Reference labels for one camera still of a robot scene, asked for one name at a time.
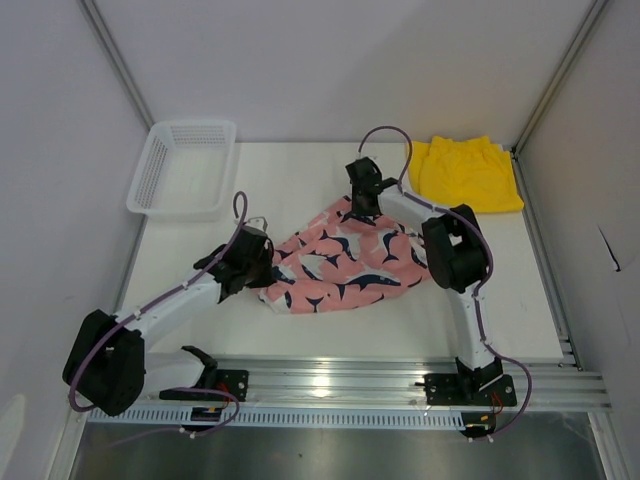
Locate right side table rail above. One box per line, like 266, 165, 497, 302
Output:
509, 149, 583, 371

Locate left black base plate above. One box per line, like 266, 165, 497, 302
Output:
213, 369, 250, 402

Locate aluminium mounting rail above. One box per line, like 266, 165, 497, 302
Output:
67, 355, 611, 407

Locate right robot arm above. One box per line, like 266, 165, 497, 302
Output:
346, 157, 503, 404

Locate right corner frame post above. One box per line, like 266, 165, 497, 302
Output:
510, 0, 614, 158

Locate pink patterned shorts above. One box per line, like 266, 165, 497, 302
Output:
255, 195, 431, 314

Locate white tray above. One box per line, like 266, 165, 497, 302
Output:
126, 118, 237, 222

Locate yellow shorts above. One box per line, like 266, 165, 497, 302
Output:
408, 136, 524, 214

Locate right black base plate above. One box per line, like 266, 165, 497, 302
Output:
414, 373, 517, 407

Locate slotted cable duct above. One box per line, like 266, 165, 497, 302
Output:
88, 405, 465, 431

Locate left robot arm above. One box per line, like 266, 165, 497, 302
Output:
62, 225, 274, 416

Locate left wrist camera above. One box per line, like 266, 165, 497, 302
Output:
245, 216, 268, 232

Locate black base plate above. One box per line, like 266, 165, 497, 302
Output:
213, 369, 250, 402
414, 373, 517, 407

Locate left corner frame post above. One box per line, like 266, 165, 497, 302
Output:
77, 0, 155, 131

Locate corner frame post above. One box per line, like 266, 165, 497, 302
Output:
510, 0, 614, 158
77, 0, 155, 131

